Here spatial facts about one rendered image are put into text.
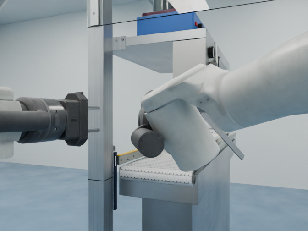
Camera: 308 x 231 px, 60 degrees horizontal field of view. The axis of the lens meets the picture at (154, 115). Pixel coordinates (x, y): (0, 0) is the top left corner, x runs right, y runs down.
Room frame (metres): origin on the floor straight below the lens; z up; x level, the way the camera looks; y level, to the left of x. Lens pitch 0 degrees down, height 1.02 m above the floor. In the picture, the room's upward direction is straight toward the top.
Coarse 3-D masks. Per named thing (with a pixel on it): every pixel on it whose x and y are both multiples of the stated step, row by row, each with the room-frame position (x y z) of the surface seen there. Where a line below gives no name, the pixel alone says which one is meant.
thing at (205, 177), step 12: (216, 156) 1.20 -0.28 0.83; (228, 156) 1.61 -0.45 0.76; (120, 168) 0.95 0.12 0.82; (204, 168) 0.94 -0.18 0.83; (216, 168) 1.19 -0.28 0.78; (120, 180) 0.95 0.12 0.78; (204, 180) 0.94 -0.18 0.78; (120, 192) 0.95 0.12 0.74; (132, 192) 0.93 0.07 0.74; (144, 192) 0.92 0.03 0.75; (156, 192) 0.90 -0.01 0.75; (168, 192) 0.88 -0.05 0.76; (180, 192) 0.87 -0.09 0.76; (192, 192) 0.85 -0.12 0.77; (204, 192) 0.94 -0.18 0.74
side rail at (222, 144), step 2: (232, 134) 1.88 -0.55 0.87; (234, 134) 1.94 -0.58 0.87; (230, 136) 1.73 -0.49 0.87; (232, 136) 1.82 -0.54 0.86; (234, 136) 1.94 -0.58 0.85; (230, 138) 1.69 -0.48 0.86; (232, 138) 1.82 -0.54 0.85; (220, 142) 1.37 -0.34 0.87; (222, 142) 1.37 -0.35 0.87; (224, 142) 1.42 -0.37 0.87; (218, 144) 1.27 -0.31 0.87; (220, 144) 1.29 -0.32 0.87; (222, 144) 1.35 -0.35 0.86; (224, 144) 1.42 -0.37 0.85; (226, 144) 1.51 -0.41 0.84; (220, 146) 1.29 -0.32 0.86; (222, 146) 1.35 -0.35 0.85; (224, 146) 1.42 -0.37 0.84; (220, 148) 1.29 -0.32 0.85; (222, 148) 1.36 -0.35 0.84; (192, 170) 0.83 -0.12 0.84; (194, 170) 0.83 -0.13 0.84; (196, 170) 0.83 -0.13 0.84
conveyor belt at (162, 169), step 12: (168, 156) 1.14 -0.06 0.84; (132, 168) 0.92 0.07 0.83; (144, 168) 0.90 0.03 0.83; (156, 168) 0.89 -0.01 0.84; (168, 168) 0.89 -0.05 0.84; (132, 180) 0.92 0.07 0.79; (144, 180) 0.90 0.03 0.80; (156, 180) 0.88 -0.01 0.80; (168, 180) 0.86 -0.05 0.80; (180, 180) 0.84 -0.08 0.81
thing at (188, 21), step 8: (168, 16) 0.87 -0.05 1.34; (176, 16) 0.86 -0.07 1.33; (184, 16) 0.85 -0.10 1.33; (192, 16) 0.84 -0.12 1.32; (144, 24) 0.90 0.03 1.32; (152, 24) 0.89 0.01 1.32; (160, 24) 0.88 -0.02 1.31; (168, 24) 0.87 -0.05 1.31; (176, 24) 0.86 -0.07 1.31; (184, 24) 0.85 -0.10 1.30; (192, 24) 0.84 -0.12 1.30; (200, 24) 0.89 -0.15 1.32; (144, 32) 0.90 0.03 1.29; (152, 32) 0.89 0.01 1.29; (160, 32) 0.88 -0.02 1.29
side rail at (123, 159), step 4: (164, 148) 1.36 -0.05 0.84; (132, 152) 1.02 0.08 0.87; (136, 152) 1.05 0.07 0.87; (120, 156) 0.93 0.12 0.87; (124, 156) 0.96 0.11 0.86; (128, 156) 0.99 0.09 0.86; (132, 156) 1.02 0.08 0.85; (136, 156) 1.05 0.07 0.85; (140, 156) 1.09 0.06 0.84; (120, 160) 0.93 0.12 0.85; (124, 160) 0.96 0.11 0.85; (128, 160) 0.99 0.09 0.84; (120, 164) 0.93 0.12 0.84
